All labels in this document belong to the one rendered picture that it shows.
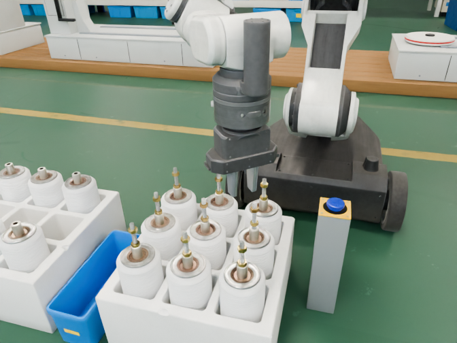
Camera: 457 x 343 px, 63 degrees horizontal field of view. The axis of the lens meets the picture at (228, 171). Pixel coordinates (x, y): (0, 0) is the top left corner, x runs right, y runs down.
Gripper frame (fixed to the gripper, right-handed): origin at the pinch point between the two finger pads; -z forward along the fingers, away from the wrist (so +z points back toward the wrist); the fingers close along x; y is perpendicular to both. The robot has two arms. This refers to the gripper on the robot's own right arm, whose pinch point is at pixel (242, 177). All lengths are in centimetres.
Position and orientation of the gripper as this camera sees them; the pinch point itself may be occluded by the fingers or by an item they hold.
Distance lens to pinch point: 64.3
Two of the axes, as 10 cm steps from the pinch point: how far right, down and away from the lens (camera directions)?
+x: 9.2, -2.2, 3.2
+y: -3.9, -4.7, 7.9
